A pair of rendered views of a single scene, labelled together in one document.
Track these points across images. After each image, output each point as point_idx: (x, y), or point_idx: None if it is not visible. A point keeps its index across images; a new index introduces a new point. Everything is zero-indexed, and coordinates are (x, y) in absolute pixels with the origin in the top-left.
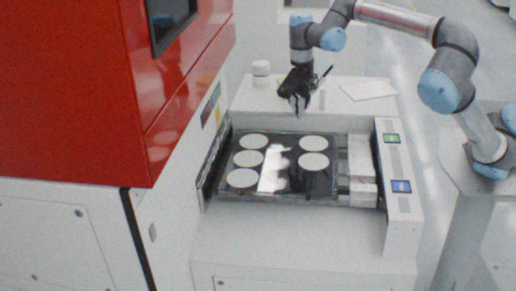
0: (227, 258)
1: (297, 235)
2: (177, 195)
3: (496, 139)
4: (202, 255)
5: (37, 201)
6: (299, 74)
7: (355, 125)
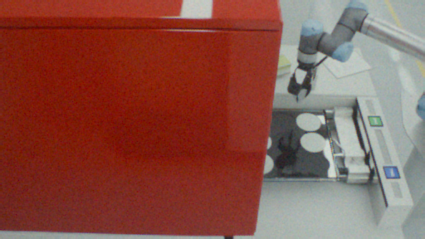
0: (261, 238)
1: (310, 211)
2: None
3: None
4: (241, 237)
5: None
6: (306, 72)
7: (339, 102)
